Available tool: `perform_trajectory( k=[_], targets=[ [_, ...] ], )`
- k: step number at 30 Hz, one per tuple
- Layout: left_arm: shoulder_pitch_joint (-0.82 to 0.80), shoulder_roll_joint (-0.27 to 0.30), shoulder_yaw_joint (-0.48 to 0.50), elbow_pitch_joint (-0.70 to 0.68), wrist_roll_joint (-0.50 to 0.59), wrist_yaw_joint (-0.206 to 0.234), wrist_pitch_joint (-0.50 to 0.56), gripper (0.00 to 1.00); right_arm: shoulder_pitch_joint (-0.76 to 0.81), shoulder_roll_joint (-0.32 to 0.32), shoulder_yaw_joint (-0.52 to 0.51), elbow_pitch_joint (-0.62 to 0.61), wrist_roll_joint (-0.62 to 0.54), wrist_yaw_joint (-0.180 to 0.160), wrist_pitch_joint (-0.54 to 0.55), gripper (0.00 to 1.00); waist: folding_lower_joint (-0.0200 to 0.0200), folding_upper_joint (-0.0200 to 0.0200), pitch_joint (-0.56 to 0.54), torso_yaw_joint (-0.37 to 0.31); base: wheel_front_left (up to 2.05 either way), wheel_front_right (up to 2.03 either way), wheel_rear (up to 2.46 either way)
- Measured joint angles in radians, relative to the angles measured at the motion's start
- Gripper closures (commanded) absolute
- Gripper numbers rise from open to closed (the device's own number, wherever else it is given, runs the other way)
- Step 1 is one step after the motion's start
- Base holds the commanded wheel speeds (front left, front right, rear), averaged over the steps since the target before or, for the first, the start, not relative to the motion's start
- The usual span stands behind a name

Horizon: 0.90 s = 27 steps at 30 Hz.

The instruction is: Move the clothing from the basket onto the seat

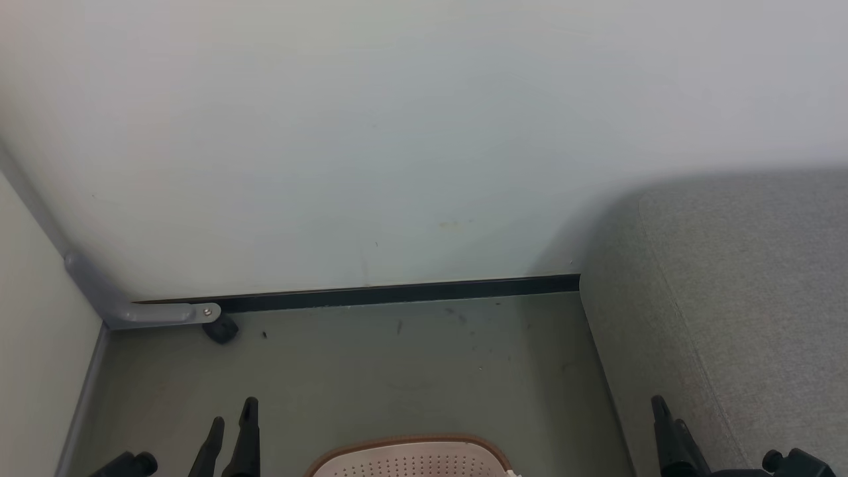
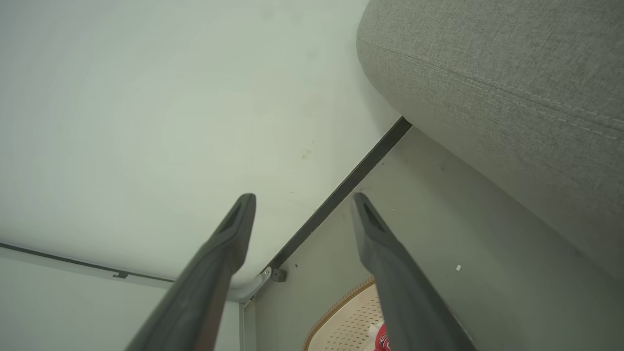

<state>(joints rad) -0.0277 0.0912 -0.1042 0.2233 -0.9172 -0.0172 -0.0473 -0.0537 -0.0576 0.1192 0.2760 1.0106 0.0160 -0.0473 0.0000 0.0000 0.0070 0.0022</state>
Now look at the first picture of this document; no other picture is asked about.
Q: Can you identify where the grey metal bracket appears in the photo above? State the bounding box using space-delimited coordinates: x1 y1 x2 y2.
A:
64 252 222 331

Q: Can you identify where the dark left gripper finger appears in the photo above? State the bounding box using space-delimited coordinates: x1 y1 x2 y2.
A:
222 396 260 477
189 416 225 477

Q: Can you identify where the grey fabric sofa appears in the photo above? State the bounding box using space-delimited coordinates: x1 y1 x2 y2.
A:
580 169 848 477

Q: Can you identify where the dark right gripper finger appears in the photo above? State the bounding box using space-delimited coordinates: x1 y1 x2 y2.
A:
674 420 712 477
652 396 687 477

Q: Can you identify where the black round foot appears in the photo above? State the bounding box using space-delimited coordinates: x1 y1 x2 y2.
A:
202 317 240 345

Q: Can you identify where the beige perforated laundry basket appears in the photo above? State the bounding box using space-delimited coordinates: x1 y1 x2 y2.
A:
306 434 524 477

